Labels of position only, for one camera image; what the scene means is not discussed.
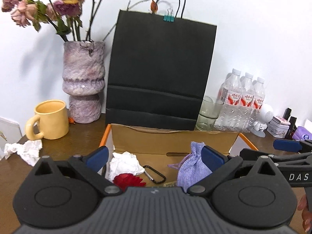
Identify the middle water bottle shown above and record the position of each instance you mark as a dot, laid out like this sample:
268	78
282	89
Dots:
245	104

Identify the crumpled white tissue on table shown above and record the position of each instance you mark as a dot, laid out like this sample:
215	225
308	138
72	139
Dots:
29	151

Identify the red fabric flower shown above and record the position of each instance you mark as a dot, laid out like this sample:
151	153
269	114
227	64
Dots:
125	180

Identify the dried pink roses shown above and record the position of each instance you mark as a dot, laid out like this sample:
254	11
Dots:
63	15

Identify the crumpled white tissue in box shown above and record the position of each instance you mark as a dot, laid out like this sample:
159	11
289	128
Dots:
124	163

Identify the purple drawstring pouch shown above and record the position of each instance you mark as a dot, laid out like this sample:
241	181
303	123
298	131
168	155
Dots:
191	168

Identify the purple textured vase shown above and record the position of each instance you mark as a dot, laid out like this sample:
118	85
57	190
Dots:
84	79

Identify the white robot figurine speaker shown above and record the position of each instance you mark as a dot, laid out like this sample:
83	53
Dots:
260	124

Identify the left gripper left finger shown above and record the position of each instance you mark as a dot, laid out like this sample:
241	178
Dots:
92	169

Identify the teal binder clip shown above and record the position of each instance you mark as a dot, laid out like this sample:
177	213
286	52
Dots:
169	17

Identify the orange cardboard box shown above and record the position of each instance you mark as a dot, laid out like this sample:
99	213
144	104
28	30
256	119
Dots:
159	147

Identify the right water bottle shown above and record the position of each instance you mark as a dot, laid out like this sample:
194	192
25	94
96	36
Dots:
259	95

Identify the black carabiner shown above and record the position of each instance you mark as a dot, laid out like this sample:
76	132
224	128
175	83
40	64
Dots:
153	175

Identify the person's right hand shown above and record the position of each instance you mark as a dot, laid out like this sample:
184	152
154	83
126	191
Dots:
305	213

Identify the green glass tumbler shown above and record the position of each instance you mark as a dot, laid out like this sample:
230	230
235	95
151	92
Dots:
209	113

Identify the water bottle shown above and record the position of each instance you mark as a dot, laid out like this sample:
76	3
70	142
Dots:
259	95
245	104
230	94

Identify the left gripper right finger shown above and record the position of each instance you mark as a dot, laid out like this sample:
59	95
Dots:
223	169

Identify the left water bottle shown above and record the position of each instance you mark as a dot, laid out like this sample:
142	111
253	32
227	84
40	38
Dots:
230	94

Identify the yellow ceramic mug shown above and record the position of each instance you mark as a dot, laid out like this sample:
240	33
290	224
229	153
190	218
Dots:
50	121

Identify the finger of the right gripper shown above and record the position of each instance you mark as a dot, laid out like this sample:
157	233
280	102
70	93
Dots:
250	157
292	146

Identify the small tin box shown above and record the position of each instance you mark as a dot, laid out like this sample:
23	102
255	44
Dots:
278	127

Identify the purple tissue pack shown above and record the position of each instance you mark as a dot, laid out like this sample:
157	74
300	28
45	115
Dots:
301	134

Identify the black paper bag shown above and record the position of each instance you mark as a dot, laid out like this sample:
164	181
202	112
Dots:
158	70

